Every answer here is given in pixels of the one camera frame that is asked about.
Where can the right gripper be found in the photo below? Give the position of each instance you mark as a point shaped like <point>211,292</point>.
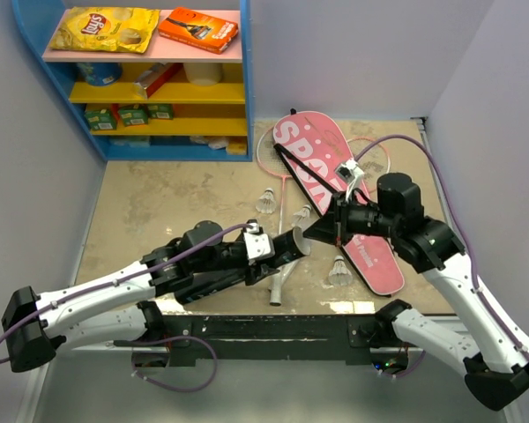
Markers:
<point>333,227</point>

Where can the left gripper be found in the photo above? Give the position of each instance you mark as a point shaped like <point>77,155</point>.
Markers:
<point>252,276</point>

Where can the white feather shuttlecock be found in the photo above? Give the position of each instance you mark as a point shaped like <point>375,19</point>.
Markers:
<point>302,217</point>
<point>266,203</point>
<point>339,275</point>

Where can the black shuttlecock tube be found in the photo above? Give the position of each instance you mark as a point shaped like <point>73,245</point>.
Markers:
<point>289,247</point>

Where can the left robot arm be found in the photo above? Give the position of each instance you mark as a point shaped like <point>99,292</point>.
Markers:
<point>36,325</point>

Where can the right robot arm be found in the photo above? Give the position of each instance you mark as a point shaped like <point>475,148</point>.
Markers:
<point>493,358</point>

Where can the pink badminton racket right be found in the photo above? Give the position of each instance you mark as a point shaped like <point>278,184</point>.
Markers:
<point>374,163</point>

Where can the pink racket cover bag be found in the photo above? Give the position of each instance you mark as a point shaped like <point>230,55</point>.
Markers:
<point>319,146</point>

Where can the yellow sponge bottom shelf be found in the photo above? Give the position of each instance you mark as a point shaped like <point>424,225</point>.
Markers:
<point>237,146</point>

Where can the crumpled white wrapper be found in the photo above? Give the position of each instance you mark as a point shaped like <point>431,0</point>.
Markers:
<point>213,142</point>

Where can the green carton right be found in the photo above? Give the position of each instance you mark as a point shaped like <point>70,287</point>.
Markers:
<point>160,111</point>

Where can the green carton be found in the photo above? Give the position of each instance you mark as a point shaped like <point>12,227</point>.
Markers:
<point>160,111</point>
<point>133,115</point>
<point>100,119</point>

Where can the green carton middle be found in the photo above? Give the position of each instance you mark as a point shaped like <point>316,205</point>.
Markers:
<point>133,115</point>

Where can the cream paper cup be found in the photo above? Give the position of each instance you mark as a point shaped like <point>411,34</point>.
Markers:
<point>203,74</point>

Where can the green carton left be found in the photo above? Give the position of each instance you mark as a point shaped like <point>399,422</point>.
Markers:
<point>100,119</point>

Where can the blue shelf unit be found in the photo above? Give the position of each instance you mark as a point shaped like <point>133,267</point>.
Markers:
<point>224,109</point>

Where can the red foil snack box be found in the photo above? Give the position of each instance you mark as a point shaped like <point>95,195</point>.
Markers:
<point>152,79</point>

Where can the blue snack canister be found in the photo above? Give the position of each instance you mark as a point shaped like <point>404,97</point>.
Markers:
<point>100,74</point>

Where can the orange razor box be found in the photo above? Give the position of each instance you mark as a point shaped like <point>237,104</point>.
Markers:
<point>199,30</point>

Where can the yellow Lays chips bag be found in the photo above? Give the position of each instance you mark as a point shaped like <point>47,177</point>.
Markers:
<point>108,29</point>

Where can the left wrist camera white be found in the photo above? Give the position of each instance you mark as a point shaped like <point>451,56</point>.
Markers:
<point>258,243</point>

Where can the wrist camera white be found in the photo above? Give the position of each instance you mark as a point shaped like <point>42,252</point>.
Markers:
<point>258,243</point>
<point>351,174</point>

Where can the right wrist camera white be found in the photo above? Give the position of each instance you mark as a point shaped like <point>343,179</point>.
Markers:
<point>351,174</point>

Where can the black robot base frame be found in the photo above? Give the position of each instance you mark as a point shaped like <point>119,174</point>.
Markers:
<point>352,339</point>

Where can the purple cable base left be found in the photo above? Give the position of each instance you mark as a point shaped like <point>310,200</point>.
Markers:
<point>167,343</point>

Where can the purple cable base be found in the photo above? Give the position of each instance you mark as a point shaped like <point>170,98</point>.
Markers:
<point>167,343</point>
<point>399,364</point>

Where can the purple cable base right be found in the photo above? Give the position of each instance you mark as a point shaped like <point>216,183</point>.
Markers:
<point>399,364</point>

